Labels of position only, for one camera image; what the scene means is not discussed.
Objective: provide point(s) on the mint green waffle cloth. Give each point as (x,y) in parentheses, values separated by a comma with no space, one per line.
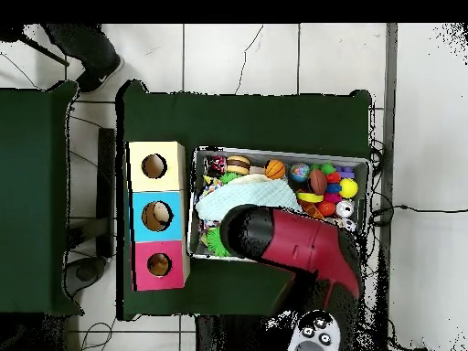
(241,197)

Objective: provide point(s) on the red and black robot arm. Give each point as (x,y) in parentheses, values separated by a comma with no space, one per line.
(303,241)

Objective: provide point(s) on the metal mesh bin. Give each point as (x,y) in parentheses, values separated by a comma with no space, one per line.
(263,157)

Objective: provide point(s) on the toy hamburger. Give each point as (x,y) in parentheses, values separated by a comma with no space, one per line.
(237,164)

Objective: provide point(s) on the orange toy basketball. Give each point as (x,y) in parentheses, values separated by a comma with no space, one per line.
(275,169)

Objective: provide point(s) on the green spiky ball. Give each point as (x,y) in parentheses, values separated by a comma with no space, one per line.
(217,243)

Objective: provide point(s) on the globe print ball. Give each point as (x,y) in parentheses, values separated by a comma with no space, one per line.
(299,172)

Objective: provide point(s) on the brown toy football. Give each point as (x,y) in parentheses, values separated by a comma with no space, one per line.
(317,181)

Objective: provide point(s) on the plain orange-red ball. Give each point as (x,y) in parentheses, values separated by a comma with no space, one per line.
(326,208)

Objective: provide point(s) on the yellow smiley ball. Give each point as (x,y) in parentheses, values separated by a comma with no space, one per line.
(348,188)

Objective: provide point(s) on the grey round base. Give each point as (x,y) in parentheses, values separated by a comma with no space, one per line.
(84,272)

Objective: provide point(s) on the dark green side tablecloth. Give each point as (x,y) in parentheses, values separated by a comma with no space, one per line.
(33,212)

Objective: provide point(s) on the person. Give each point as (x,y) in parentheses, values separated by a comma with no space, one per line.
(87,47)

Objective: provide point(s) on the black tripod leg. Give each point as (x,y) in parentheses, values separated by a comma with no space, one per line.
(44,51)

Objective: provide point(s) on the black furniture frame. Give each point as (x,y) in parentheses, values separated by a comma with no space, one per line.
(106,182)

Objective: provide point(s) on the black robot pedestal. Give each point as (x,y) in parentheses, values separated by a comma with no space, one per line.
(234,336)

